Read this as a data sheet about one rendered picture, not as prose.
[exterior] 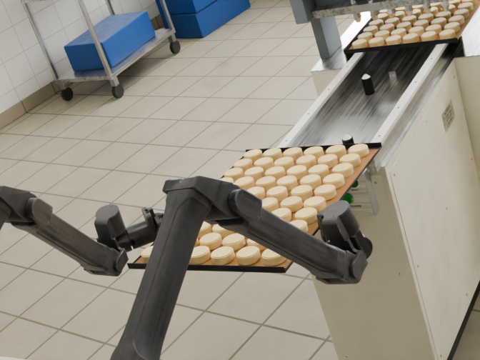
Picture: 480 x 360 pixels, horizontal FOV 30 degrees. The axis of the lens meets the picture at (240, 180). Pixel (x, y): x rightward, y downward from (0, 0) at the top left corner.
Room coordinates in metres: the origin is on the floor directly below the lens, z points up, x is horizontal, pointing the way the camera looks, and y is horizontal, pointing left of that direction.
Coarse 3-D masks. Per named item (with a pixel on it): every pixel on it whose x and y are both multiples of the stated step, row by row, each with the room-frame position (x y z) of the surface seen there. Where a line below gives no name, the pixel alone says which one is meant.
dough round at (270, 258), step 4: (264, 252) 1.61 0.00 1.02; (268, 252) 1.61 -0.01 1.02; (272, 252) 1.60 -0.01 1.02; (264, 256) 1.59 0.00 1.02; (268, 256) 1.59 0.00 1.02; (272, 256) 1.58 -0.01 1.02; (276, 256) 1.58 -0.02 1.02; (280, 256) 1.58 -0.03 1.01; (264, 260) 1.59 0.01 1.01; (268, 260) 1.58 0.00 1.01; (272, 260) 1.58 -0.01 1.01; (276, 260) 1.58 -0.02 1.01; (280, 260) 1.58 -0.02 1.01; (284, 260) 1.58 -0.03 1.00; (268, 264) 1.58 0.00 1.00; (272, 264) 1.58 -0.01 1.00; (276, 264) 1.58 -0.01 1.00
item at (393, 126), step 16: (448, 48) 2.69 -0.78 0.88; (432, 64) 2.55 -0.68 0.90; (416, 80) 2.47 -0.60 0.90; (432, 80) 2.53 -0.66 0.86; (416, 96) 2.41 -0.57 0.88; (400, 112) 2.30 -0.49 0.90; (384, 128) 2.23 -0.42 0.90; (400, 128) 2.28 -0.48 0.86; (384, 144) 2.18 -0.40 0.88; (384, 160) 2.16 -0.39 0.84
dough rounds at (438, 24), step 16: (464, 0) 2.94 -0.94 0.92; (384, 16) 3.06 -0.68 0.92; (400, 16) 3.02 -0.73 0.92; (416, 16) 2.98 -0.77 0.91; (432, 16) 2.91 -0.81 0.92; (448, 16) 2.86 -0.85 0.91; (464, 16) 2.83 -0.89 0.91; (368, 32) 2.96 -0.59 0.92; (384, 32) 2.90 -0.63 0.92; (400, 32) 2.85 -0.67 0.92; (416, 32) 2.81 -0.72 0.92; (432, 32) 2.75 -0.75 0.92; (448, 32) 2.70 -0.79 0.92; (352, 48) 2.91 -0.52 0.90
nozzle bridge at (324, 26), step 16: (304, 0) 2.98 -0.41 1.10; (320, 0) 3.03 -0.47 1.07; (336, 0) 2.99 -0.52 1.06; (384, 0) 2.85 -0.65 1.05; (400, 0) 2.80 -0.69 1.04; (416, 0) 2.77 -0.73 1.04; (432, 0) 2.74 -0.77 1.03; (448, 0) 2.71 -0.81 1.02; (304, 16) 2.97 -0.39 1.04; (320, 16) 2.98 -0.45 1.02; (320, 32) 3.07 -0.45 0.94; (336, 32) 3.14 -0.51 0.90; (320, 48) 3.08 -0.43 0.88; (336, 48) 3.12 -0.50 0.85
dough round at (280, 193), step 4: (272, 188) 1.93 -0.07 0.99; (276, 188) 1.92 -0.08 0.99; (280, 188) 1.91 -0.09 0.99; (284, 188) 1.91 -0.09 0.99; (268, 192) 1.91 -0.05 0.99; (272, 192) 1.90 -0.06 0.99; (276, 192) 1.89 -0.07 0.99; (280, 192) 1.89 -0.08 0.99; (284, 192) 1.89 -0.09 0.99; (268, 196) 1.90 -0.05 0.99; (272, 196) 1.89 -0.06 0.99; (276, 196) 1.88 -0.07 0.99; (280, 196) 1.88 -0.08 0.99; (284, 196) 1.89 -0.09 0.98; (280, 200) 1.88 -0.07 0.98
